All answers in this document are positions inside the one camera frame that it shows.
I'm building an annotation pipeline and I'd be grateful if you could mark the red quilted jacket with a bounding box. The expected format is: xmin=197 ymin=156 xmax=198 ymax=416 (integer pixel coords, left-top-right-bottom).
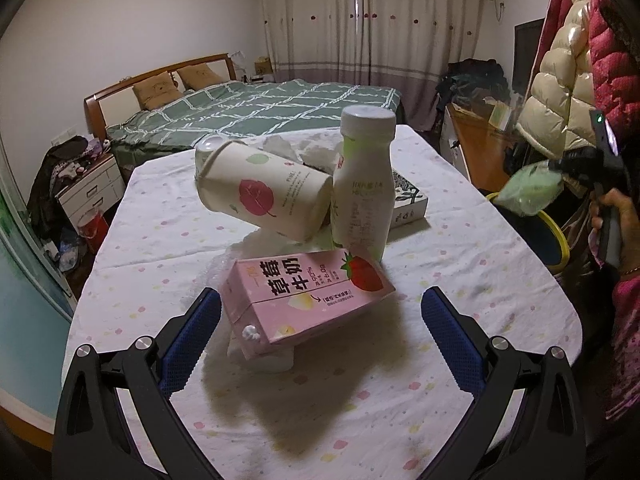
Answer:
xmin=589 ymin=0 xmax=639 ymax=145

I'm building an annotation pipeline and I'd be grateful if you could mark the red bucket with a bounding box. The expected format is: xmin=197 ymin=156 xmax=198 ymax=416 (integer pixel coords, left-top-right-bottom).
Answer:
xmin=77 ymin=208 xmax=108 ymax=254

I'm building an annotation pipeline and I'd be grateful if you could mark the wooden headboard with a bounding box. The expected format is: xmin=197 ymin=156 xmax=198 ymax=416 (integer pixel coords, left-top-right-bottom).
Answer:
xmin=84 ymin=53 xmax=238 ymax=141

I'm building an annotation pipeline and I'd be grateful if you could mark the yellow rimmed trash bin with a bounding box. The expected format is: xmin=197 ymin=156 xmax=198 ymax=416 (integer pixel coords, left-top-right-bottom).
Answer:
xmin=486 ymin=193 xmax=570 ymax=274

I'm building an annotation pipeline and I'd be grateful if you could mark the bed with green plaid quilt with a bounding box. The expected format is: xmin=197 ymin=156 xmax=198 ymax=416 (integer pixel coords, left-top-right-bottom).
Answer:
xmin=106 ymin=79 xmax=406 ymax=169

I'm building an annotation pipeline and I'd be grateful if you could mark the dark clothes pile on nightstand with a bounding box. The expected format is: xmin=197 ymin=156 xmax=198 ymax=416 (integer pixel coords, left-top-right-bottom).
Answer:
xmin=27 ymin=136 xmax=103 ymax=244

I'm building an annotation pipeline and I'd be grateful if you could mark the black tv monitor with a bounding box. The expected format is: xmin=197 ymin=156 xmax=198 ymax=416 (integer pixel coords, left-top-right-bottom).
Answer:
xmin=512 ymin=18 xmax=544 ymax=96

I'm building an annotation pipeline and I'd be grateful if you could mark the pink strawberry milk carton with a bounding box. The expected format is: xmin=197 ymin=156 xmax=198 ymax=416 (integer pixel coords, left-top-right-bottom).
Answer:
xmin=220 ymin=248 xmax=395 ymax=360

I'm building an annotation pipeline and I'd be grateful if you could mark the white box with floral print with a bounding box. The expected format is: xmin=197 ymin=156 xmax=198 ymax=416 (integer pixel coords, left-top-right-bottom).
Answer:
xmin=390 ymin=170 xmax=428 ymax=230

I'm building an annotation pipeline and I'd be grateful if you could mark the dark clothes pile by curtain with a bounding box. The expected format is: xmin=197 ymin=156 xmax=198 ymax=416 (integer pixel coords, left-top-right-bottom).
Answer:
xmin=434 ymin=58 xmax=510 ymax=125

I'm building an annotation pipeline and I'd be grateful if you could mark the cream puffer jacket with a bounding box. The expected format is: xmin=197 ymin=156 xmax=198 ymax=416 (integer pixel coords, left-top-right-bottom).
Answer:
xmin=516 ymin=0 xmax=594 ymax=159

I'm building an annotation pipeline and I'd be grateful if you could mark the brown pillow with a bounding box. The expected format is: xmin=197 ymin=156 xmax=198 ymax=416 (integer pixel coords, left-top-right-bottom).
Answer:
xmin=177 ymin=63 xmax=224 ymax=91
xmin=132 ymin=72 xmax=183 ymax=110

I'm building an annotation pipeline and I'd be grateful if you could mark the white dotted tablecloth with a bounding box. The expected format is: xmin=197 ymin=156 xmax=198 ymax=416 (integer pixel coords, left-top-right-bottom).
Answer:
xmin=67 ymin=125 xmax=582 ymax=479

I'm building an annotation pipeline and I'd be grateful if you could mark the white nightstand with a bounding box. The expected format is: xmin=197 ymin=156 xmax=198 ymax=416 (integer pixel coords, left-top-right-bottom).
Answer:
xmin=55 ymin=154 xmax=125 ymax=231

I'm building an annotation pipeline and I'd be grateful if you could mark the wooden desk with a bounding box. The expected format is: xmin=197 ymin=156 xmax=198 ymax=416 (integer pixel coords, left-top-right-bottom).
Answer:
xmin=439 ymin=104 xmax=514 ymax=194

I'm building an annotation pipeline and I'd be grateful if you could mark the green bag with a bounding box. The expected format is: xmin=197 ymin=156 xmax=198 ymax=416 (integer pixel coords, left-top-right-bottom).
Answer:
xmin=494 ymin=162 xmax=564 ymax=217

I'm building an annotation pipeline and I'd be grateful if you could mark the person's right hand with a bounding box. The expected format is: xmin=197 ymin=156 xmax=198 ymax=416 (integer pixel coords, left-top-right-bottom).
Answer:
xmin=589 ymin=188 xmax=640 ymax=280

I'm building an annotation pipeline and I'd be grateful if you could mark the white milk bottle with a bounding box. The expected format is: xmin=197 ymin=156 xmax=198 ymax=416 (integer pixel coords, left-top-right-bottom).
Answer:
xmin=331 ymin=105 xmax=396 ymax=260

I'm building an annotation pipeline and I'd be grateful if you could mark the brown right pillow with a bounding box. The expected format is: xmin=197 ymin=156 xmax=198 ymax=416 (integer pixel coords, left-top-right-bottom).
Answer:
xmin=177 ymin=63 xmax=224 ymax=91

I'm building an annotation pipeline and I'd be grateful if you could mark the cream paper cup leaf print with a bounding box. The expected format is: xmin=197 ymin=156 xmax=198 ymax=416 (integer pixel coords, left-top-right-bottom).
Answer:
xmin=195 ymin=141 xmax=332 ymax=242

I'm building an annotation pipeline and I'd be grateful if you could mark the white tissue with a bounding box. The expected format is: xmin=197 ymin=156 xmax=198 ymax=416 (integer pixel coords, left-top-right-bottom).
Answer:
xmin=258 ymin=128 xmax=343 ymax=174

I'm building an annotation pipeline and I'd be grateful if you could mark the striped beige curtain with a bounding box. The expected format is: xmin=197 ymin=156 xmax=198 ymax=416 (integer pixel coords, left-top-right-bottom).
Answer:
xmin=262 ymin=0 xmax=482 ymax=130

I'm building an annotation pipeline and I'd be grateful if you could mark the brown left pillow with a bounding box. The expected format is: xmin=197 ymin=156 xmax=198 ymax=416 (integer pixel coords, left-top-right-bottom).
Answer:
xmin=132 ymin=72 xmax=183 ymax=110

